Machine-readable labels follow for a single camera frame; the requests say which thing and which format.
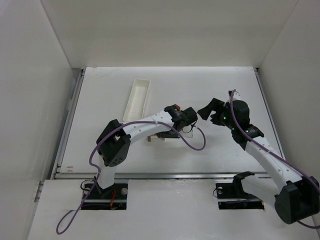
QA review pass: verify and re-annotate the orange arch wood block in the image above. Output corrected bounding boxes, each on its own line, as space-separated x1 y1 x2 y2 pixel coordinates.
148 134 158 139

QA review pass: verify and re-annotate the white plastic tray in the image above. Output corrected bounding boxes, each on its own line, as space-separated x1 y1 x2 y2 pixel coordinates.
123 79 151 122

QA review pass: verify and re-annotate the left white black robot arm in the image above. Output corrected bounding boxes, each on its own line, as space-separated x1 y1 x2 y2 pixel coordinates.
96 104 198 193

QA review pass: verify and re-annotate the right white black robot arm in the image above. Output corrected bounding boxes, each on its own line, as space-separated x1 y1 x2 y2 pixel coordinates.
197 95 320 225

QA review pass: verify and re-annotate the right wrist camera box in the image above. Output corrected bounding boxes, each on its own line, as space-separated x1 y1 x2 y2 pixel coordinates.
227 90 242 103

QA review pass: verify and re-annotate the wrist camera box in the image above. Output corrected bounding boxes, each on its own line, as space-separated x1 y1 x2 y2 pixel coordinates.
227 90 242 103
183 126 196 138

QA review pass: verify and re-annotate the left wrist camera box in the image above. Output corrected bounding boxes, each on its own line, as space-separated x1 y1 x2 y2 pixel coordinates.
183 126 196 138

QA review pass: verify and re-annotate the front aluminium rail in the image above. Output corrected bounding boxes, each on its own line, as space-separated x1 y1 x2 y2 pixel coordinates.
51 171 272 180

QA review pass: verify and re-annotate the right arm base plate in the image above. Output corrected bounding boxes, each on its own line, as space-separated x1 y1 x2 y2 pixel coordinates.
212 182 265 210

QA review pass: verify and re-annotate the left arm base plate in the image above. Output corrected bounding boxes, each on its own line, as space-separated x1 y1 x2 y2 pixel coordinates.
80 182 129 211

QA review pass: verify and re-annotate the left aluminium rail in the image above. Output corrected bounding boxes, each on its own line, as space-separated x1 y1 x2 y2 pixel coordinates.
47 68 86 180

